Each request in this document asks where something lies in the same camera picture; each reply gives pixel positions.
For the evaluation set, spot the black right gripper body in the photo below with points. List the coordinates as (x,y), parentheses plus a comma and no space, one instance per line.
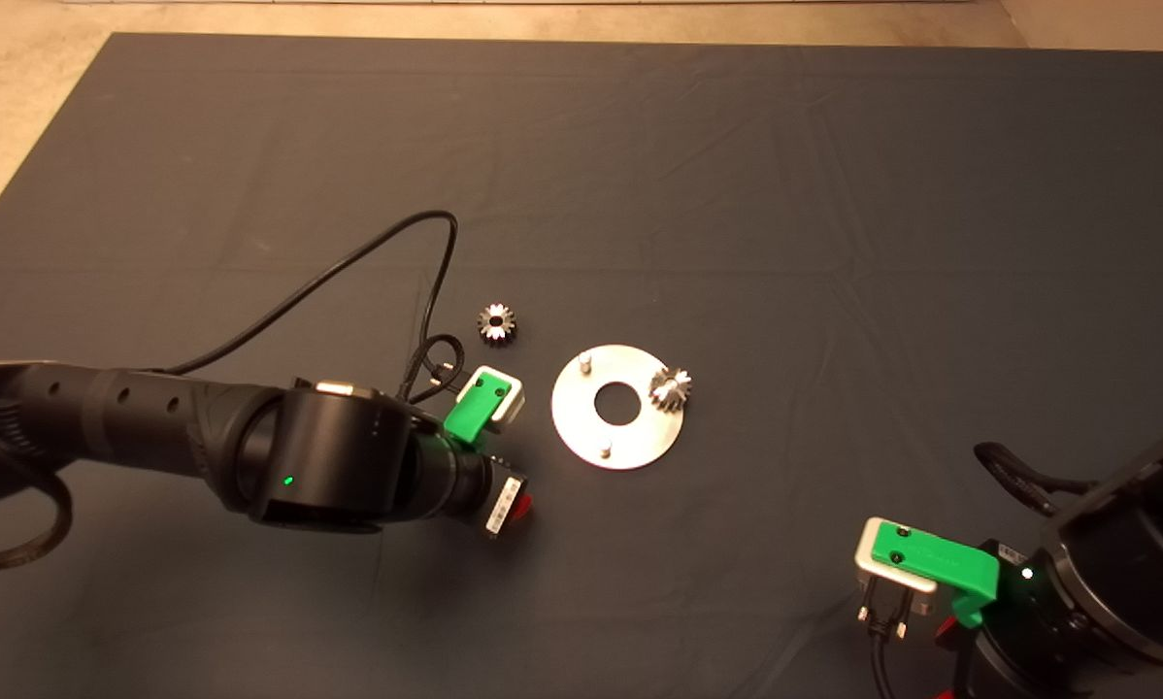
(1013,655)

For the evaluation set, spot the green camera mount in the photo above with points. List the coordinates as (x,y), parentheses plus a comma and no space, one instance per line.
(941,558)
(470,408)

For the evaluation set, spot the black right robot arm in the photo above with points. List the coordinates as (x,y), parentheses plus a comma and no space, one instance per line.
(1135,573)

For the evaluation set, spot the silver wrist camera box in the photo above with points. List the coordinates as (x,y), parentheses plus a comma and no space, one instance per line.
(513,403)
(892,587)

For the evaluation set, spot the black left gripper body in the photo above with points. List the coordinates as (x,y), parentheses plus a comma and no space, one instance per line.
(465,485)

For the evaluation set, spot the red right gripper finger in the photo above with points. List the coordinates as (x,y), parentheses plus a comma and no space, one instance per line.
(946,628)

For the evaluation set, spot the dark grey table cloth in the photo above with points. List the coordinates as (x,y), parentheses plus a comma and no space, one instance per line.
(737,175)

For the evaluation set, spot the green left camera mount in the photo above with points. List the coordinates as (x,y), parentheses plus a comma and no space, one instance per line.
(470,408)

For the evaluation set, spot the green right camera mount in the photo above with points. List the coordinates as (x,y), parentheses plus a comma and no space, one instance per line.
(941,558)

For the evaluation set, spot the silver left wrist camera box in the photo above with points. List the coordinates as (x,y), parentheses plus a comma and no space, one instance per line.
(513,403)

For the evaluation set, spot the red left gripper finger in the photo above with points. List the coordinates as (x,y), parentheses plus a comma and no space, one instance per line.
(522,507)

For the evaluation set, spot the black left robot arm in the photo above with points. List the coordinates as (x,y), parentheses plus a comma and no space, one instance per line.
(154,427)

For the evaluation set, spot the round metal carrier plate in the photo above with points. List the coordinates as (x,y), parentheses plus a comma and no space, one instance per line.
(581,427)

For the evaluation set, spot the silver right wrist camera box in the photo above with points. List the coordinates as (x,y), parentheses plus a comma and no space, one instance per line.
(892,587)

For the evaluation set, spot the small steel planetary gear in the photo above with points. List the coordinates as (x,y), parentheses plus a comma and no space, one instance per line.
(674,390)
(488,330)

